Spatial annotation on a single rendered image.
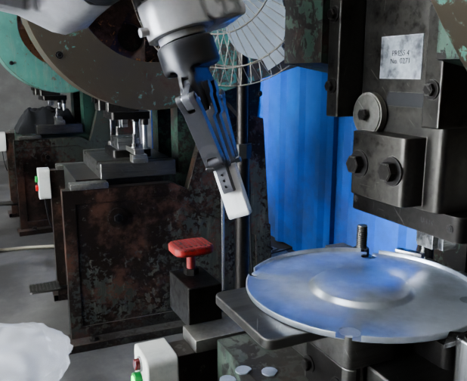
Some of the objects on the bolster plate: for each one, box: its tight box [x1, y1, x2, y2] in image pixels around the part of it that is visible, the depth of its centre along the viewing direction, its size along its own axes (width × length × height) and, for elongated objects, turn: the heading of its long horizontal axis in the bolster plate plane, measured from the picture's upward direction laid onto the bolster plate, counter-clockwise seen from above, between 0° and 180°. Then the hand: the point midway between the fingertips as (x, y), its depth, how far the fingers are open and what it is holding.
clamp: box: [325, 224, 376, 259], centre depth 90 cm, size 6×17×10 cm, turn 25°
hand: (232, 190), depth 72 cm, fingers closed
